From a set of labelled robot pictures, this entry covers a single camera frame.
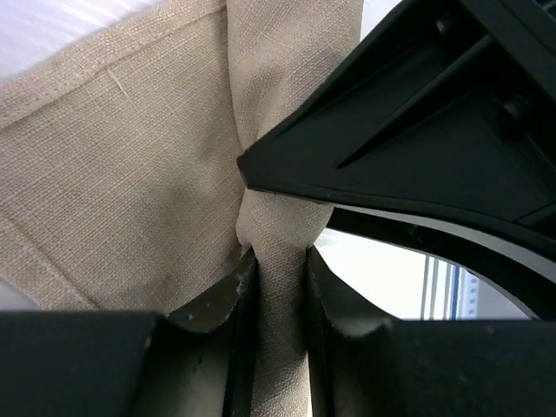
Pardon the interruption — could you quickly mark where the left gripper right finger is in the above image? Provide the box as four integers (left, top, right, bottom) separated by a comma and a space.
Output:
306, 248, 555, 416

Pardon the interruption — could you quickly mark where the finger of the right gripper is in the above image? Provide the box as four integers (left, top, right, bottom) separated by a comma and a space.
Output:
238, 1, 555, 230
328, 208, 555, 320

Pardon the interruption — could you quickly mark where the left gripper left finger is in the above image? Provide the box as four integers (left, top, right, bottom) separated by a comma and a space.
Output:
1, 252, 259, 416

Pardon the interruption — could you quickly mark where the beige cloth napkin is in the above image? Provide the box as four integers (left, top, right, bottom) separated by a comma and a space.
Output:
1, 1, 363, 416

